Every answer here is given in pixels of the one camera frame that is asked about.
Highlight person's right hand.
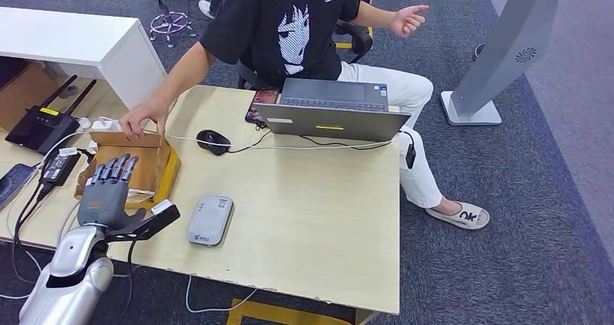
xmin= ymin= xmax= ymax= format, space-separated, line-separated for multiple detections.
xmin=119 ymin=99 xmax=169 ymax=138

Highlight person's left hand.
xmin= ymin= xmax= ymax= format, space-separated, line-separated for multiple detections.
xmin=387 ymin=4 xmax=431 ymax=38

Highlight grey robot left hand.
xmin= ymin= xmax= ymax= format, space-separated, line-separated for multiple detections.
xmin=76 ymin=153 xmax=147 ymax=231

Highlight brown cardboard box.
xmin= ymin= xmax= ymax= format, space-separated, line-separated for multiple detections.
xmin=74 ymin=130 xmax=182 ymax=211

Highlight grey card reader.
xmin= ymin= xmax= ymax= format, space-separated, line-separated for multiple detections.
xmin=185 ymin=194 xmax=235 ymax=247

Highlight black power adapter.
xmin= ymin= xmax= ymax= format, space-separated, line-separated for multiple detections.
xmin=39 ymin=149 xmax=82 ymax=187

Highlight black computer mouse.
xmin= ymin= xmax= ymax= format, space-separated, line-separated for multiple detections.
xmin=195 ymin=129 xmax=232 ymax=156

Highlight dark smartphone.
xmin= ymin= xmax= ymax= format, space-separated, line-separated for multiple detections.
xmin=0 ymin=163 xmax=37 ymax=211

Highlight black router with antennas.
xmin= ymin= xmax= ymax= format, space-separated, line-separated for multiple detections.
xmin=4 ymin=75 xmax=97 ymax=156

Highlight grey kiosk stand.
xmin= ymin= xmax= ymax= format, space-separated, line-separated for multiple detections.
xmin=440 ymin=0 xmax=605 ymax=126

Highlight white cabinet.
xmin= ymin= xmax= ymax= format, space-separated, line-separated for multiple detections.
xmin=0 ymin=7 xmax=168 ymax=111

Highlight smartphone with red screen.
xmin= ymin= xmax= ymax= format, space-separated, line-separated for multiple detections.
xmin=244 ymin=88 xmax=280 ymax=124

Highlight grey laptop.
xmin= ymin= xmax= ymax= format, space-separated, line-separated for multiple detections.
xmin=254 ymin=77 xmax=413 ymax=143

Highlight brown wooden panel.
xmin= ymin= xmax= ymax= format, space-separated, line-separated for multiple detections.
xmin=0 ymin=62 xmax=61 ymax=133

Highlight pale slipper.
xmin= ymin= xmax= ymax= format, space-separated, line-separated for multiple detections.
xmin=425 ymin=201 xmax=491 ymax=231

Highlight black adapter cables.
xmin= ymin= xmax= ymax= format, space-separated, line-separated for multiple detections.
xmin=10 ymin=182 xmax=51 ymax=285

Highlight black mouse cable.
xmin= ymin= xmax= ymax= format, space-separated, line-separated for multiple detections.
xmin=227 ymin=130 xmax=273 ymax=154

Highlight long white cable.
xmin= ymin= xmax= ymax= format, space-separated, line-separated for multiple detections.
xmin=98 ymin=117 xmax=400 ymax=150

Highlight thin white hanging cable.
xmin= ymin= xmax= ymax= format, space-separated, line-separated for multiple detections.
xmin=185 ymin=275 xmax=258 ymax=313

